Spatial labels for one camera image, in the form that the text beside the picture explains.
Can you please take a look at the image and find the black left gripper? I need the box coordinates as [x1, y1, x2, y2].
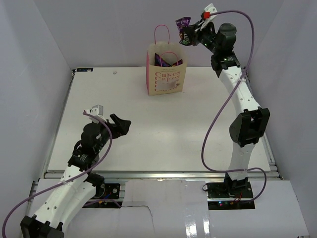
[93, 114, 131, 153]

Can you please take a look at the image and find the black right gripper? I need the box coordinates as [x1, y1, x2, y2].
[185, 20, 221, 55]

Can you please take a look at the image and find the purple brown M&M packet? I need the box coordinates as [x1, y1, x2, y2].
[175, 17, 191, 46]

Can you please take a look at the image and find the purple blue chips bag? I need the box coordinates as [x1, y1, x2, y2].
[154, 53, 183, 67]

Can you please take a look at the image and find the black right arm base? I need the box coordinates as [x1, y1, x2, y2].
[202, 174, 255, 211]

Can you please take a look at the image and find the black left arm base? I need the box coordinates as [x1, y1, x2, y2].
[86, 173, 120, 200]

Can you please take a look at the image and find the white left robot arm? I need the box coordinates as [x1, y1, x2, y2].
[20, 110, 131, 238]

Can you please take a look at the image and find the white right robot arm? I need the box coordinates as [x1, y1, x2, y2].
[183, 22, 270, 198]

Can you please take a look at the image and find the beige Cakes paper bag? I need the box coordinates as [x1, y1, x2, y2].
[146, 38, 188, 96]

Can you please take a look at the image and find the blue left corner label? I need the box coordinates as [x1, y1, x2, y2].
[76, 68, 94, 72]

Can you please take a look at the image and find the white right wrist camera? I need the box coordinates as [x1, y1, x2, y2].
[198, 3, 217, 30]

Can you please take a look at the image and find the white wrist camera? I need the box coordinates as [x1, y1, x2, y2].
[83, 105, 106, 123]
[198, 3, 217, 30]

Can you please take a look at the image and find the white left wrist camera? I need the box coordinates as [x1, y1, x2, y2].
[83, 105, 106, 123]

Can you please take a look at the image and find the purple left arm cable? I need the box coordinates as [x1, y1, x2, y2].
[1, 111, 114, 233]

